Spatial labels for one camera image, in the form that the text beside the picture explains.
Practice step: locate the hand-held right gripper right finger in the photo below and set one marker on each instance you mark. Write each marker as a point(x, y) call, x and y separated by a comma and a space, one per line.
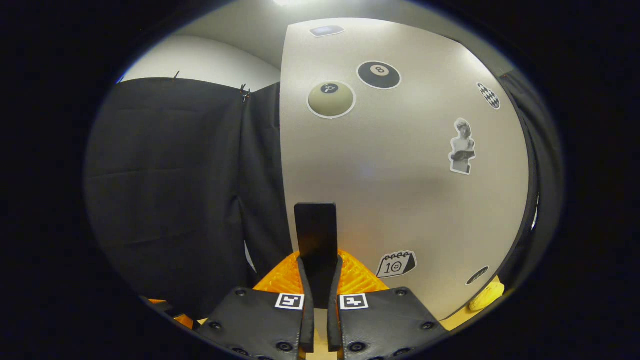
point(390, 325)

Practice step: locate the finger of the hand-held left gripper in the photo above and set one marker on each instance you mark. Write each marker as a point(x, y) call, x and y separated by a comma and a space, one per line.
point(184, 321)

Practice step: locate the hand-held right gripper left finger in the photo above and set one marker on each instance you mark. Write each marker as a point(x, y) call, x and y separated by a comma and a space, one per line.
point(250, 325)

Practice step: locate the grey cabinet door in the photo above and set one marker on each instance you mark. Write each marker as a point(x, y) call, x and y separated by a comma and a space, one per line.
point(400, 190)

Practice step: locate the yellow textured ball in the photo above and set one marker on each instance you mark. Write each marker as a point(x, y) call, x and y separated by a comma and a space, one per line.
point(487, 296)

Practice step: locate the black backdrop cloth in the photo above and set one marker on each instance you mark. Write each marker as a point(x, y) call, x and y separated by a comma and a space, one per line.
point(165, 175)

